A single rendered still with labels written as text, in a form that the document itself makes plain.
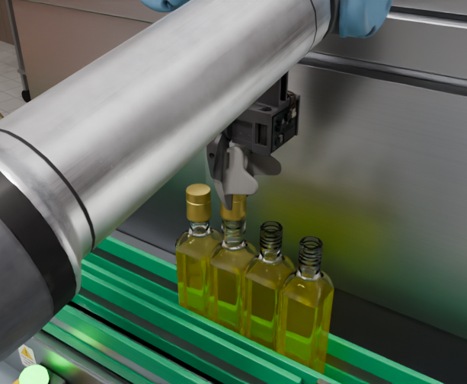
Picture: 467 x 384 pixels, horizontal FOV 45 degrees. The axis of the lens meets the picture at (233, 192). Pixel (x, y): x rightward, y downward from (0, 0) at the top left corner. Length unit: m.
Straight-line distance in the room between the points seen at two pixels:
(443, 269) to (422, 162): 0.15
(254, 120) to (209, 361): 0.39
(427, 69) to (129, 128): 0.49
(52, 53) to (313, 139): 0.56
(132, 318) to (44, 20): 0.57
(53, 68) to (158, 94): 0.87
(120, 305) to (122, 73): 0.67
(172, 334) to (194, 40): 0.63
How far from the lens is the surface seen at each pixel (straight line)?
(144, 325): 0.92
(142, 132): 0.27
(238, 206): 0.73
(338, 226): 0.83
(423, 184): 0.75
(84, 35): 1.06
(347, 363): 0.86
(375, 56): 0.72
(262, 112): 0.62
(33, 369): 0.98
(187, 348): 0.88
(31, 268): 0.23
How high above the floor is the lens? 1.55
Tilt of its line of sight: 31 degrees down
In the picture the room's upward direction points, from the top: straight up
